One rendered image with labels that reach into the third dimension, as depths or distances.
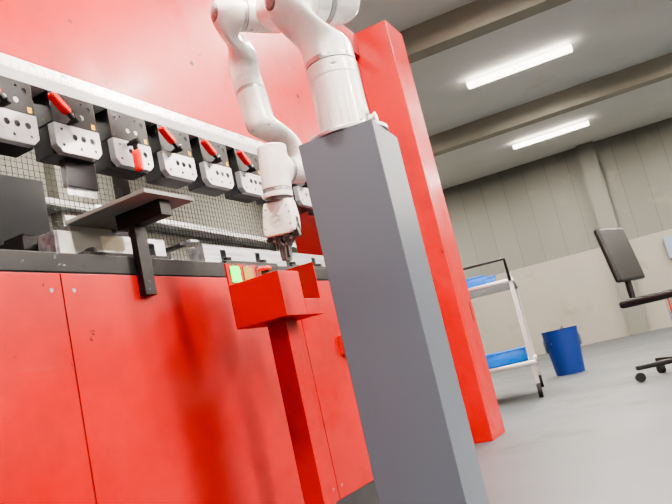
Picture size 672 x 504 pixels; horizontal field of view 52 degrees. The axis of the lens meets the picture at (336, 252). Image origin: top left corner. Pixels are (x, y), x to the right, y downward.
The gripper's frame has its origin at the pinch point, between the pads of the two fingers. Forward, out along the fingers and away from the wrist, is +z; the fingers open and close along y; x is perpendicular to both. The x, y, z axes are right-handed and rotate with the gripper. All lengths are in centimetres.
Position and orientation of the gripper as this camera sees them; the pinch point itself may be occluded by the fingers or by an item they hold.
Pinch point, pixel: (286, 253)
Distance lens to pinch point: 195.6
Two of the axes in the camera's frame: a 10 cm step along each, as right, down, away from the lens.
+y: 8.8, -1.9, -4.4
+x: 4.6, 0.5, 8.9
